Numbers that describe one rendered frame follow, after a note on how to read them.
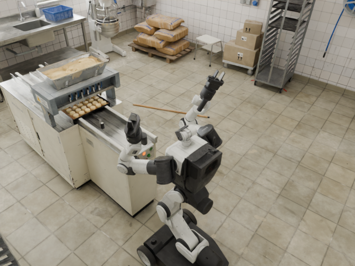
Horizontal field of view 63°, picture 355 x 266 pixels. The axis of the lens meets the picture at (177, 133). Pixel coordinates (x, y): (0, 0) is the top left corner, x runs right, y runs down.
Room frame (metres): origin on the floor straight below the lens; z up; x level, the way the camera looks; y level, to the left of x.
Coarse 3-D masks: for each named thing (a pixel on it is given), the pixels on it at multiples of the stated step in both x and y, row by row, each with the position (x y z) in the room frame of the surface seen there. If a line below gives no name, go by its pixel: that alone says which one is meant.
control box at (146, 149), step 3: (150, 144) 1.89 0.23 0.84; (153, 144) 1.89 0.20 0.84; (144, 147) 1.84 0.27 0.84; (147, 147) 1.84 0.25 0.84; (150, 147) 1.85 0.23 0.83; (153, 147) 1.88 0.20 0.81; (141, 150) 1.80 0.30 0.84; (144, 150) 1.81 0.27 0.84; (147, 150) 1.83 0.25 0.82; (153, 150) 1.88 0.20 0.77; (141, 153) 1.78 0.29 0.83; (147, 153) 1.83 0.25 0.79; (150, 153) 1.85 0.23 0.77; (153, 153) 1.88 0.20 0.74; (138, 156) 1.75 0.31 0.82; (141, 156) 1.77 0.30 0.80; (144, 156) 1.80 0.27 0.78; (150, 156) 1.85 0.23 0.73; (153, 156) 1.88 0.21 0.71
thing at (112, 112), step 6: (42, 66) 3.17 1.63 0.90; (102, 108) 2.38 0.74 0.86; (108, 108) 2.33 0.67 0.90; (114, 114) 2.26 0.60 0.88; (120, 114) 2.23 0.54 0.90; (120, 120) 2.20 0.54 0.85; (126, 120) 2.14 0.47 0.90; (150, 132) 1.97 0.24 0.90; (150, 138) 1.93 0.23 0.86; (156, 138) 1.90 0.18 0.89
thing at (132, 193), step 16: (80, 128) 2.12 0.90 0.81; (112, 128) 2.09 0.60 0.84; (96, 144) 1.96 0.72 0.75; (96, 160) 2.00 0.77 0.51; (112, 160) 1.82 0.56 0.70; (96, 176) 2.05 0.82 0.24; (112, 176) 1.85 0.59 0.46; (128, 176) 1.70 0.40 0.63; (144, 176) 1.83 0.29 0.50; (112, 192) 1.88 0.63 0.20; (128, 192) 1.70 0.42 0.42; (144, 192) 1.82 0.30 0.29; (128, 208) 1.72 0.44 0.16; (144, 208) 1.85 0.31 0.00
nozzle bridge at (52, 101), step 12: (108, 72) 2.52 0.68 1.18; (36, 84) 2.25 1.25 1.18; (48, 84) 2.25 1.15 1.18; (84, 84) 2.27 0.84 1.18; (96, 84) 2.44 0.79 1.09; (108, 84) 2.52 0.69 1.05; (36, 96) 2.16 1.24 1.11; (48, 96) 2.06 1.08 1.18; (60, 96) 2.08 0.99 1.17; (72, 96) 2.24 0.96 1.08; (84, 96) 2.29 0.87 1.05; (108, 96) 2.63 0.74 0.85; (48, 108) 2.04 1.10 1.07; (60, 108) 2.09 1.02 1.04; (48, 120) 2.10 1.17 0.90
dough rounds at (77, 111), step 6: (96, 96) 2.54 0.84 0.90; (90, 102) 2.41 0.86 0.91; (96, 102) 2.39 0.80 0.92; (102, 102) 2.39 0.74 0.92; (66, 108) 2.27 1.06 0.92; (72, 108) 2.28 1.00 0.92; (78, 108) 2.28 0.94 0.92; (84, 108) 2.28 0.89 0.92; (90, 108) 2.29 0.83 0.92; (96, 108) 2.32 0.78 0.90; (72, 114) 2.19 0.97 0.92; (78, 114) 2.18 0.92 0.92; (84, 114) 2.21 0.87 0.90
